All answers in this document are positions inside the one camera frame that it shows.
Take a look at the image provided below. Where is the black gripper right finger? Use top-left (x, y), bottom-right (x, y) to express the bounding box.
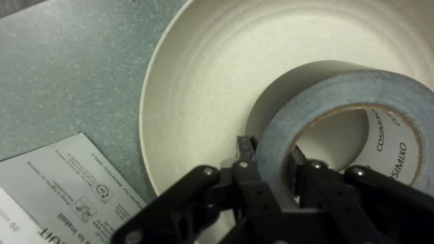
top-left (289, 146), bottom-right (434, 244)

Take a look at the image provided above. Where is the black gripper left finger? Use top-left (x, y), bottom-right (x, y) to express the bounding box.
top-left (110, 136), bottom-right (314, 244)

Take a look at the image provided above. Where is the black masking tape roll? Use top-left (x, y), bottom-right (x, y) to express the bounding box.
top-left (245, 60), bottom-right (434, 207)

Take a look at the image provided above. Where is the cream round plate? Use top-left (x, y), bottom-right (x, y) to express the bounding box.
top-left (139, 0), bottom-right (434, 193)

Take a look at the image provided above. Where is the white product box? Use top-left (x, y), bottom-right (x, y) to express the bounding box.
top-left (0, 133), bottom-right (145, 244)

